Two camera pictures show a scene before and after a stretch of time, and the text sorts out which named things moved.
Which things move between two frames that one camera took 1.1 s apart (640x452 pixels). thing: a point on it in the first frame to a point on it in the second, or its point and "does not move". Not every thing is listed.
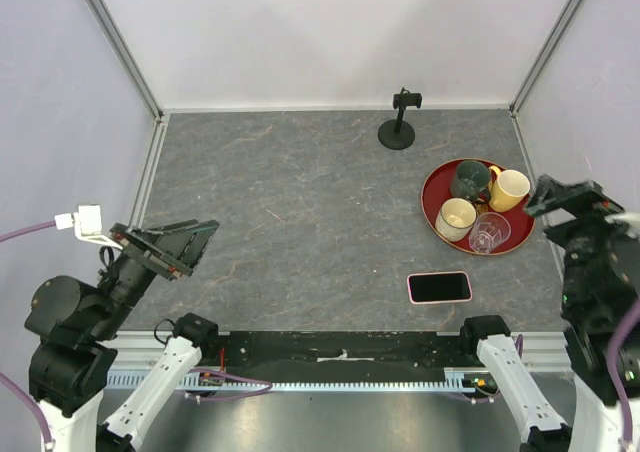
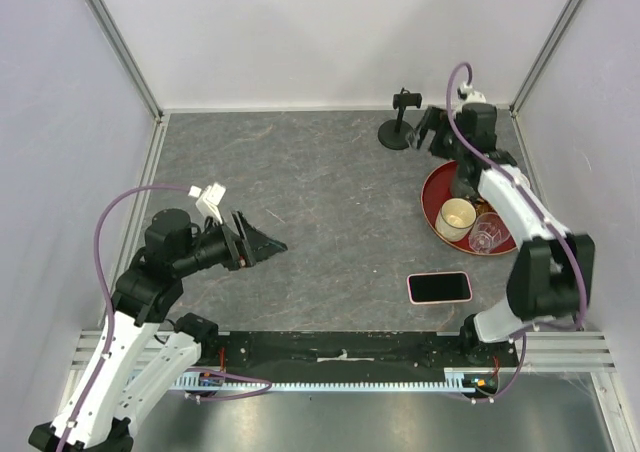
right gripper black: [586, 198] to [438, 120]
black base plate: [346, 354] does not move
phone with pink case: [439, 287] does not move
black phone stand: [399, 133] does not move
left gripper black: [139, 240] to [239, 245]
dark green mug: [471, 179] does not move
